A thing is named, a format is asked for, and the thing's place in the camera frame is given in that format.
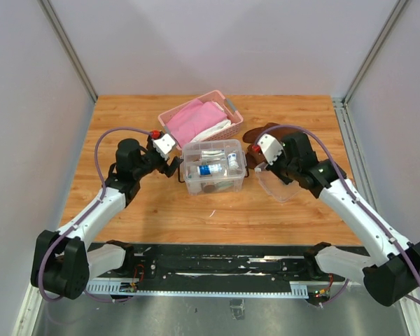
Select brown towel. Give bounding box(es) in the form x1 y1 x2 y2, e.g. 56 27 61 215
242 122 295 169

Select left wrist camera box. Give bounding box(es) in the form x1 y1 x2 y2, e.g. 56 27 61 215
152 134 177 162

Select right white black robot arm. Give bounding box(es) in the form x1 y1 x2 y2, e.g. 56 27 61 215
257 132 420 307

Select white blue pill bottle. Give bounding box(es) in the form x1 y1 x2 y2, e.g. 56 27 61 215
197 163 227 176

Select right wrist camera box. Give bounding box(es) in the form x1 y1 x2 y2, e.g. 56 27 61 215
255 134 284 166

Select clear plastic medicine box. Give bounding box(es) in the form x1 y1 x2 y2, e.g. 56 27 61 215
176 139 250 196

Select brown glass bottle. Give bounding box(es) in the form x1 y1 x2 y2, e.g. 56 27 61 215
202 183 216 193

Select white swab packets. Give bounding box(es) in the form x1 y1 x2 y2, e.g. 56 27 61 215
200 150 225 162

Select clear divided tray insert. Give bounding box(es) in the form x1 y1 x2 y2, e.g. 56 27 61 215
181 139 246 181

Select pink plastic basket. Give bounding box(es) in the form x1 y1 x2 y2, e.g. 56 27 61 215
157 90 244 148

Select clear box lid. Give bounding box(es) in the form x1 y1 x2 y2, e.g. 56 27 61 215
254 162 301 203

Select pink folded cloth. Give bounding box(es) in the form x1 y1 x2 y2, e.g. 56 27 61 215
166 99 228 146

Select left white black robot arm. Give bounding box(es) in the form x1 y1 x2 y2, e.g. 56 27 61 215
30 134 181 300

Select white folded cloth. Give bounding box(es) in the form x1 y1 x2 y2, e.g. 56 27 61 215
190 119 232 143

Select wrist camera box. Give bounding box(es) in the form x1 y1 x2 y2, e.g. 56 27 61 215
255 134 284 166
152 134 177 162

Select white medicine bottle green label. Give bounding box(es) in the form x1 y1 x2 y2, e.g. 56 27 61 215
188 166 202 194

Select small bandage roll packet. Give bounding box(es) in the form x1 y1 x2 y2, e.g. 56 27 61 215
227 152 239 170

